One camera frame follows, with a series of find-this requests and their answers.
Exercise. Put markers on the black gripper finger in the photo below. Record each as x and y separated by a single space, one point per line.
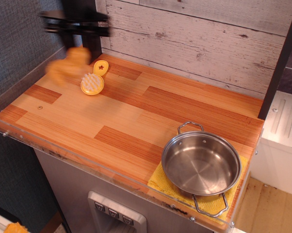
70 41
92 42

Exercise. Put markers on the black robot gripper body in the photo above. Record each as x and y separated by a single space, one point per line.
76 17

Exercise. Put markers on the yellow plastic chicken wing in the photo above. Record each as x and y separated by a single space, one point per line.
74 66

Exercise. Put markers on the stainless steel pot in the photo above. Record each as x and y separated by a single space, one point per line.
201 164

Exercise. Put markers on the yellow scrub brush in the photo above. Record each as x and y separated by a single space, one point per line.
93 83

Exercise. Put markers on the clear acrylic table guard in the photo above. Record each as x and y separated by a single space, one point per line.
119 135

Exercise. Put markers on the grey toy fridge cabinet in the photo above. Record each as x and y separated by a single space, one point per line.
71 186

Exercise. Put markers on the silver dispenser panel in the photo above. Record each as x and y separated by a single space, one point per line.
112 217

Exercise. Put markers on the orange object bottom left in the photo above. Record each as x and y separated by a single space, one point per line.
15 228

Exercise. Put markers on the yellow cloth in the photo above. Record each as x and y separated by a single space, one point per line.
209 204

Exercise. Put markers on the white cabinet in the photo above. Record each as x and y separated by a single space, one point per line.
272 162

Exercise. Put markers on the dark right post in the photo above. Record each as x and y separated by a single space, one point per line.
275 80

